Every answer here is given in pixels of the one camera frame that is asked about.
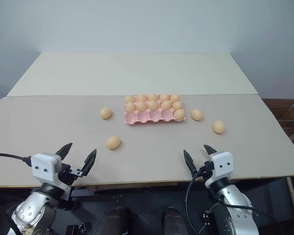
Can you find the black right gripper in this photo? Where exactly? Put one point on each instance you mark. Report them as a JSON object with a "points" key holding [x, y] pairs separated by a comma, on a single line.
{"points": [[207, 170]]}

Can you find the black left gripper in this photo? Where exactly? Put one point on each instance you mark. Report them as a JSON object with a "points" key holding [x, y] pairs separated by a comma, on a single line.
{"points": [[66, 174]]}

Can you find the pink plastic egg tray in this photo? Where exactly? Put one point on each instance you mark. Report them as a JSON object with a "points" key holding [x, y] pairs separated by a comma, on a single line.
{"points": [[142, 118]]}

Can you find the beige egg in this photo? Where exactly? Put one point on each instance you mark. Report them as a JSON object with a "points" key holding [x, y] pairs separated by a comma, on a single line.
{"points": [[179, 114], [113, 142], [105, 113], [152, 97], [175, 98], [196, 114], [153, 105], [129, 99], [130, 107], [141, 98], [141, 106], [177, 105], [165, 105], [219, 126], [164, 97]]}

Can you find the dark rounded shape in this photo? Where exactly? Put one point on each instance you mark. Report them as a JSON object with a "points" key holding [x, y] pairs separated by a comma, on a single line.
{"points": [[115, 221], [172, 221]]}

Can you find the brown cardboard box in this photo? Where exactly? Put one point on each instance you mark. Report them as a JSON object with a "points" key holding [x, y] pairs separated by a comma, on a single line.
{"points": [[287, 117]]}

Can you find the wooden table leg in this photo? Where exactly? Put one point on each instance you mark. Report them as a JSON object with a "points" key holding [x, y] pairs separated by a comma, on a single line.
{"points": [[293, 198]]}

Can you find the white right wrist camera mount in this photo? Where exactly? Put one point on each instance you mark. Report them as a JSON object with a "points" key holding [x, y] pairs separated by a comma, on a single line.
{"points": [[223, 162]]}

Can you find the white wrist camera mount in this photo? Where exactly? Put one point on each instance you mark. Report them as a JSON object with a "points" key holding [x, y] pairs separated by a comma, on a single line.
{"points": [[223, 162], [44, 166]]}

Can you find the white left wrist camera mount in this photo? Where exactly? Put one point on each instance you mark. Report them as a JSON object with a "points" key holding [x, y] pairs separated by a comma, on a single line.
{"points": [[44, 166]]}

